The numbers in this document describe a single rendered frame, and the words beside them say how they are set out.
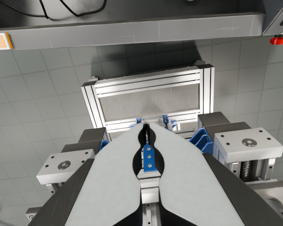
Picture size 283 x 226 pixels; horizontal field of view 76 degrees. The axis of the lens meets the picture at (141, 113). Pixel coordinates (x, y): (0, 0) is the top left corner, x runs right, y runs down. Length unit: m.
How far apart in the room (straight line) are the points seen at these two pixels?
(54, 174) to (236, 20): 0.55
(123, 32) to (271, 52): 1.37
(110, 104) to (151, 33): 0.92
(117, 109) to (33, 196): 1.54
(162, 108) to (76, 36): 0.95
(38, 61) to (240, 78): 1.50
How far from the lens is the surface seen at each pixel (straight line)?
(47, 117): 1.72
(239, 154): 0.52
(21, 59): 1.61
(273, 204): 0.59
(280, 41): 0.65
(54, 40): 0.43
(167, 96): 1.24
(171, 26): 0.40
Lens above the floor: 1.34
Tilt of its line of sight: 63 degrees down
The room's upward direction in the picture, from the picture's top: 179 degrees clockwise
